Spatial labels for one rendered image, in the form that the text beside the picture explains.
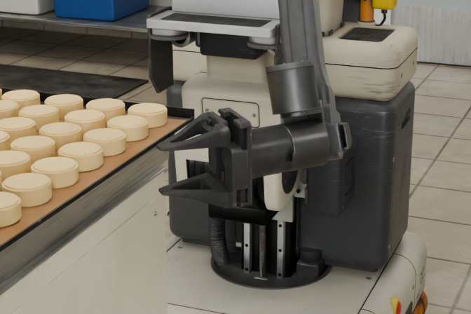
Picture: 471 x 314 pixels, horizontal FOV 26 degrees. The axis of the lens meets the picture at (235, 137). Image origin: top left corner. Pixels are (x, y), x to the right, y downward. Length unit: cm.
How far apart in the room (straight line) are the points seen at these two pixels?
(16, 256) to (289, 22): 48
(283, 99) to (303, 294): 110
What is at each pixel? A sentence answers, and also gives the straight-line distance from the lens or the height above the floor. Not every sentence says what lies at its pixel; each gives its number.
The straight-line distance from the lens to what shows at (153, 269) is 134.
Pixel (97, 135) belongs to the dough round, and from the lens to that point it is 120.
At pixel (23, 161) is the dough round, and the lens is 113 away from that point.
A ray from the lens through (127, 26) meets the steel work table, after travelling 524.
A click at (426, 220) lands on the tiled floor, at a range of 341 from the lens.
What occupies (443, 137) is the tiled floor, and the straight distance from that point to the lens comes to 428.
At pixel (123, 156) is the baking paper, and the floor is 90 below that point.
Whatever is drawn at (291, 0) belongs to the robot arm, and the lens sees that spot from 132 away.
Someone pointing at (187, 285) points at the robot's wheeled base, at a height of 28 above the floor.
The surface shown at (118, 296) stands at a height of 72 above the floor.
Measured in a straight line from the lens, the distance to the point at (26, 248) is 107.
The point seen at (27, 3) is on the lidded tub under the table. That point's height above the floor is 30.
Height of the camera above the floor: 128
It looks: 18 degrees down
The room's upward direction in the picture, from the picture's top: straight up
